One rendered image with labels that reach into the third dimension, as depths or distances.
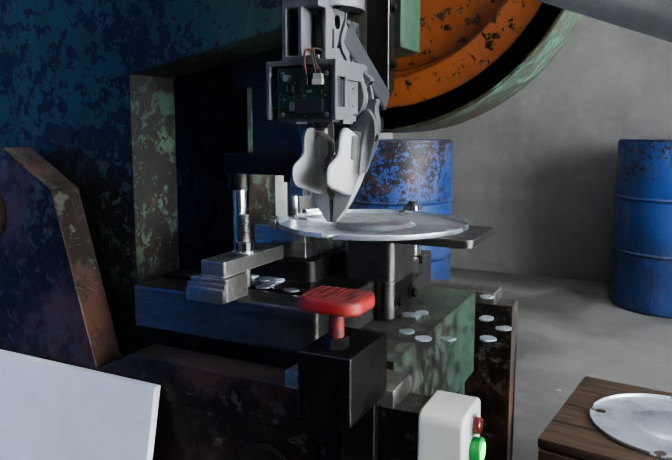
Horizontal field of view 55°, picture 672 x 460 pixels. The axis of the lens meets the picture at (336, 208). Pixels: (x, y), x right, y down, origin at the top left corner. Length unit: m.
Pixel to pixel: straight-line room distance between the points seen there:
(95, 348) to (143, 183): 0.25
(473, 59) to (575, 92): 2.98
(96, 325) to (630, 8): 0.80
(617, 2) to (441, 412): 0.47
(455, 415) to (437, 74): 0.76
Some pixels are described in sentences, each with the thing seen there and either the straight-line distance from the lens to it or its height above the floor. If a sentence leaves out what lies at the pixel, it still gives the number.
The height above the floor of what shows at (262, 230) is 0.77.
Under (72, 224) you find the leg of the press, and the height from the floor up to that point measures 0.79.
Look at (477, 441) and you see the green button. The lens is 0.75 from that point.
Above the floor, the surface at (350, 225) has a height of 0.79.
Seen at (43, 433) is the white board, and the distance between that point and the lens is 1.07.
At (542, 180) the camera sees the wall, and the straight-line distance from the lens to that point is 4.27.
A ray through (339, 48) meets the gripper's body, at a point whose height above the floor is 1.00.
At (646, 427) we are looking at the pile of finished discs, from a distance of 1.44.
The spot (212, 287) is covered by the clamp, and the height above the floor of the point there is 0.72.
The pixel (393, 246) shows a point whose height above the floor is 0.76.
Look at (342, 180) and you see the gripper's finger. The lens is 0.61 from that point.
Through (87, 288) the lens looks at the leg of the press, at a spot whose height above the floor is 0.70.
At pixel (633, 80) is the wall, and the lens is 4.22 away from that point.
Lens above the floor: 0.92
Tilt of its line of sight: 7 degrees down
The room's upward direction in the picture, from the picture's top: straight up
